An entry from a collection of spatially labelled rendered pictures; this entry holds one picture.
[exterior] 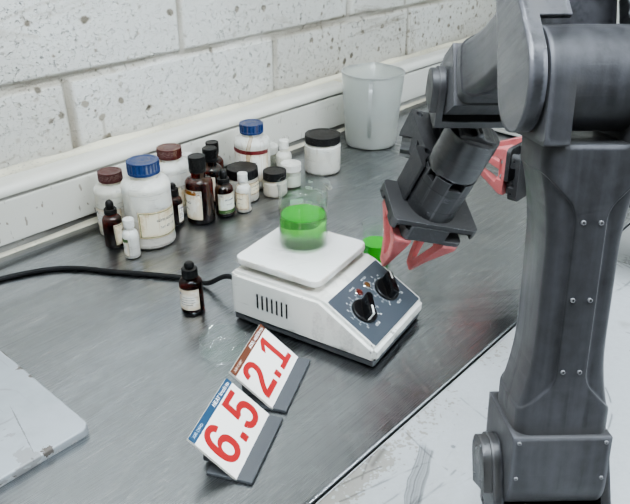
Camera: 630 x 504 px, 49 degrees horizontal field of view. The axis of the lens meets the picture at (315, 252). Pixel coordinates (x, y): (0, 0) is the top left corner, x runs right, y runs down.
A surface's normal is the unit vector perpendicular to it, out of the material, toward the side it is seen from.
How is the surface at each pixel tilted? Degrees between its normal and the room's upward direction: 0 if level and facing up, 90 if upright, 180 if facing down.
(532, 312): 90
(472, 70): 88
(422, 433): 0
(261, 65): 90
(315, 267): 0
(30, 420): 0
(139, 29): 90
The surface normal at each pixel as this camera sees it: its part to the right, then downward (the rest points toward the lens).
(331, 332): -0.53, 0.40
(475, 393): 0.00, -0.88
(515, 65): -1.00, 0.01
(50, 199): 0.74, 0.32
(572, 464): 0.02, 0.32
